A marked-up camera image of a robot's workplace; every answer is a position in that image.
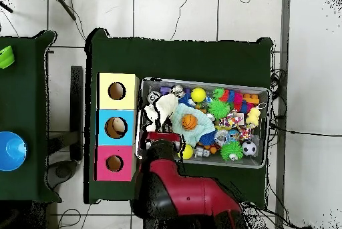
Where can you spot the rainbow spiky caterpillar toy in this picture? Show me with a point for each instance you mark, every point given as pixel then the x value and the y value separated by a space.
pixel 237 98

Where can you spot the yellow ball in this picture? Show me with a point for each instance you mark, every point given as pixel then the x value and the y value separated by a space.
pixel 198 95
pixel 188 152

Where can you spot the green covered side table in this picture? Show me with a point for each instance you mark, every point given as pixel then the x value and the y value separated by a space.
pixel 24 100

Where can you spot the wooden box with three holes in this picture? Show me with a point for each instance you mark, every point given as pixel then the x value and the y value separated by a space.
pixel 105 100

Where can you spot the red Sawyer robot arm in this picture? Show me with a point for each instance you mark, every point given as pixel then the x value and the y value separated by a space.
pixel 187 194

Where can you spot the blue bowl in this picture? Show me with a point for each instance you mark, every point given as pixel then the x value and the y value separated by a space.
pixel 12 151

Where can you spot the clear mesh bin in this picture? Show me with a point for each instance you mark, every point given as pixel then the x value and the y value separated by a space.
pixel 264 94

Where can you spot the green cup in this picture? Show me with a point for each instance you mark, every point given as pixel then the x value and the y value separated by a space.
pixel 6 58

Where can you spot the black upright panel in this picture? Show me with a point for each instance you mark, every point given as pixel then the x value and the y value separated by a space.
pixel 77 106

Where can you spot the dark green table cloth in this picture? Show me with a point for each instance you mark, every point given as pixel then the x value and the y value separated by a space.
pixel 181 58

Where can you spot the cream knit cloth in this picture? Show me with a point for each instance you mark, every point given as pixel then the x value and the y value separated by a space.
pixel 167 104

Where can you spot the grey round base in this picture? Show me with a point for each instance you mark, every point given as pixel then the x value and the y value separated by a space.
pixel 62 171

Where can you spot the yellow sponge duck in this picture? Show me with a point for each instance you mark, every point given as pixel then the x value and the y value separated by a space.
pixel 253 116

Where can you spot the green spiky eyed ball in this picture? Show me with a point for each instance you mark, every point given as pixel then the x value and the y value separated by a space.
pixel 231 150

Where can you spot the small soccer ball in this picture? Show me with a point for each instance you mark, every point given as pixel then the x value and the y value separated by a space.
pixel 249 148

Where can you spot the plain green spiky ball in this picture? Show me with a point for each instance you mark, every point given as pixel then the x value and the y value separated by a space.
pixel 219 108

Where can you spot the light blue knit cloth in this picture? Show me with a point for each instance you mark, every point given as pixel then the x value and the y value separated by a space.
pixel 197 132

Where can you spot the black tripod leg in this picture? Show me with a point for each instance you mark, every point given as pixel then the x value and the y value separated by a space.
pixel 6 7
pixel 64 5

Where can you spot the orange toy basketball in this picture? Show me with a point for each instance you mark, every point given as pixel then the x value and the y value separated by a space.
pixel 189 122

